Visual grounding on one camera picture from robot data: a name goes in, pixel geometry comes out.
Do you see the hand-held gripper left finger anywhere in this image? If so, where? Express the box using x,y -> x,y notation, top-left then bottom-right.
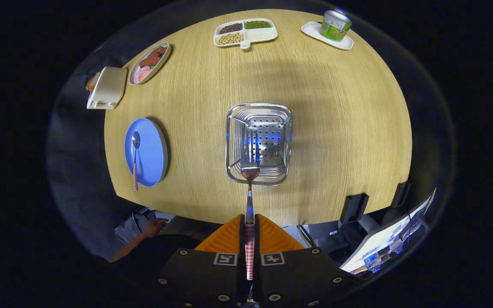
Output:
156,213 -> 248,308

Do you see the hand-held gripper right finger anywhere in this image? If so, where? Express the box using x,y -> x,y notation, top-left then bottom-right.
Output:
254,213 -> 352,308

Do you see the fork with checkered handle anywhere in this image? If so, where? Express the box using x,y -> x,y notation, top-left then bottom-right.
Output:
240,128 -> 261,281

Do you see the spoon with checkered handle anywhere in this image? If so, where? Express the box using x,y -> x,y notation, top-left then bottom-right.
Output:
131,131 -> 141,192

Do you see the metal perforated basket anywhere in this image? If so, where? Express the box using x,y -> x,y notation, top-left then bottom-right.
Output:
225,103 -> 293,186

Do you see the blue plate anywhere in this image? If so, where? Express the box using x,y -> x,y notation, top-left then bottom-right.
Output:
124,118 -> 169,188

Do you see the oval grey food plate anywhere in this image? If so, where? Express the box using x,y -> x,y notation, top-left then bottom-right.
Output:
129,42 -> 172,86

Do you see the white toaster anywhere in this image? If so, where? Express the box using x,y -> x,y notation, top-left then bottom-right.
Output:
86,66 -> 128,110

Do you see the pile of soybeans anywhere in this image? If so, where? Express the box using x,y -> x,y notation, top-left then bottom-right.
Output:
217,33 -> 244,45

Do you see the brown meat slice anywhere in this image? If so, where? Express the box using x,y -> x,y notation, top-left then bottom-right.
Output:
139,46 -> 168,69

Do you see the white divided dish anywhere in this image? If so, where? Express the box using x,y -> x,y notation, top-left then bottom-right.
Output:
213,18 -> 279,50

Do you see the toast bread slice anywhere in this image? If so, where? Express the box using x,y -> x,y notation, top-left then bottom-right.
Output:
86,71 -> 101,92

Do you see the white rectangular tray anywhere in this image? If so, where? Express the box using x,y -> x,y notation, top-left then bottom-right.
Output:
301,21 -> 354,50

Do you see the green drink can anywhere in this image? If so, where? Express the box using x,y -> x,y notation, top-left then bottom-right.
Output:
320,10 -> 353,42

